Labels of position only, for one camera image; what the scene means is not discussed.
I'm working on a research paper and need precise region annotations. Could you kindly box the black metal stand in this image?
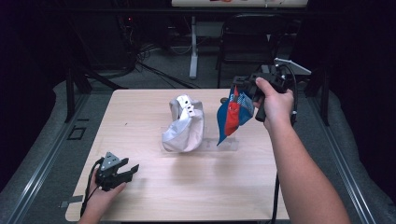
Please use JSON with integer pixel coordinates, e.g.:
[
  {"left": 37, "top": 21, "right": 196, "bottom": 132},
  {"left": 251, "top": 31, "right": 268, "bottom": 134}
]
[{"left": 63, "top": 59, "right": 129, "bottom": 124}]

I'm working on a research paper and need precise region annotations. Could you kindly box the person's right hand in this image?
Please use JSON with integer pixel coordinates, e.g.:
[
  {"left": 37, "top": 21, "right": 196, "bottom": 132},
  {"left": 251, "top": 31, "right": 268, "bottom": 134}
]
[{"left": 252, "top": 77, "right": 295, "bottom": 133}]

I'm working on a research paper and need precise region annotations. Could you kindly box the person's left hand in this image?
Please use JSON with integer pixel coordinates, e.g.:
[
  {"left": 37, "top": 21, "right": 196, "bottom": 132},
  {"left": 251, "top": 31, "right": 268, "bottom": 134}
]
[{"left": 81, "top": 180, "right": 128, "bottom": 222}]

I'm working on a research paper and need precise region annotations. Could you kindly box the white baseball cap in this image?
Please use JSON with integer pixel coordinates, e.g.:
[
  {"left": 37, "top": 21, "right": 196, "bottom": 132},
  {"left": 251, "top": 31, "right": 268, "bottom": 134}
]
[{"left": 161, "top": 94, "right": 205, "bottom": 154}]

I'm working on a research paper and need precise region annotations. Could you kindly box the black folding chair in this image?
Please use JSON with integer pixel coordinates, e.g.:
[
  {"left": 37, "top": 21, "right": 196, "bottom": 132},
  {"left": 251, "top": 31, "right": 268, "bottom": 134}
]
[{"left": 216, "top": 13, "right": 283, "bottom": 90}]

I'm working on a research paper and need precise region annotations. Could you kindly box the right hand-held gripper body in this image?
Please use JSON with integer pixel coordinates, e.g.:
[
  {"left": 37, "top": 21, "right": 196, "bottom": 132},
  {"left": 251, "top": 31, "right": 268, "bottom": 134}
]
[{"left": 247, "top": 57, "right": 313, "bottom": 123}]

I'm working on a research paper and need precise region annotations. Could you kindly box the white desk leg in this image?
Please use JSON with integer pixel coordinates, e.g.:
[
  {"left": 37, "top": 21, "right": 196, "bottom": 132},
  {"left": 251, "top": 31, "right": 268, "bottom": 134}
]
[{"left": 189, "top": 15, "right": 200, "bottom": 80}]

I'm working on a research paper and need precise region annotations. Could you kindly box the grey tape strip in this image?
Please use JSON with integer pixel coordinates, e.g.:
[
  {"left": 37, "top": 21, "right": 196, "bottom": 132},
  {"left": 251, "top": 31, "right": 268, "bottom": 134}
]
[{"left": 58, "top": 194, "right": 85, "bottom": 209}]

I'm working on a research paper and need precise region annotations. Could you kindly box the blue and red snack bag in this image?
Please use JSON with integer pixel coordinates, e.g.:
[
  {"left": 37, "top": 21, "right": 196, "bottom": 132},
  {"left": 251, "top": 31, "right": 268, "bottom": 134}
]
[{"left": 216, "top": 85, "right": 255, "bottom": 147}]

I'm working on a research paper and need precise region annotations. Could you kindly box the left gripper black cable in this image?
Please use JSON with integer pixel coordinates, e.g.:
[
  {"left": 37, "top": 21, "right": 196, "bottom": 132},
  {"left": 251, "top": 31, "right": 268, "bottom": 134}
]
[{"left": 79, "top": 157, "right": 106, "bottom": 218}]

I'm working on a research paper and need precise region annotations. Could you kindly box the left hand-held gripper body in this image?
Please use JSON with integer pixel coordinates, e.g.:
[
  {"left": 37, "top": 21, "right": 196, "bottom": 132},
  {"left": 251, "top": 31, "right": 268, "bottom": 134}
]
[{"left": 94, "top": 151, "right": 131, "bottom": 192}]

